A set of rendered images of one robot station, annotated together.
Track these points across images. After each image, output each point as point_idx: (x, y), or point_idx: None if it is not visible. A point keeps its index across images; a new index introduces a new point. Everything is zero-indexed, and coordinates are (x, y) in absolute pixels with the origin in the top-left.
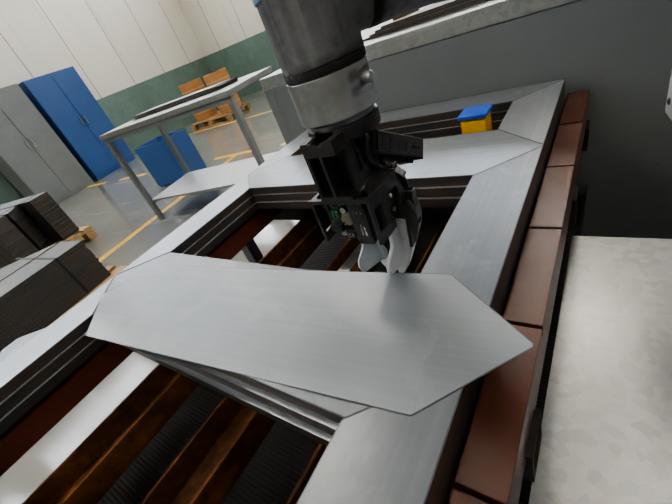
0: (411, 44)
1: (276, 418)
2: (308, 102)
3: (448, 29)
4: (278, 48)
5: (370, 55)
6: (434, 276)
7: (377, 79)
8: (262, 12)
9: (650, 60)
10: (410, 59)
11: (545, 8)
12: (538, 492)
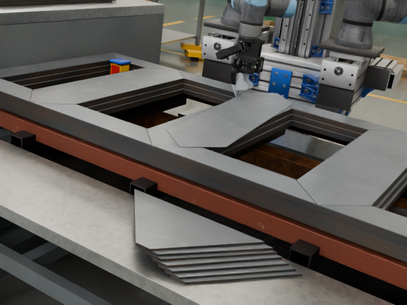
0: (46, 19)
1: (281, 127)
2: (260, 30)
3: (66, 15)
4: (260, 16)
5: (19, 20)
6: (244, 93)
7: (19, 39)
8: (260, 8)
9: (129, 48)
10: (43, 28)
11: (103, 17)
12: (280, 144)
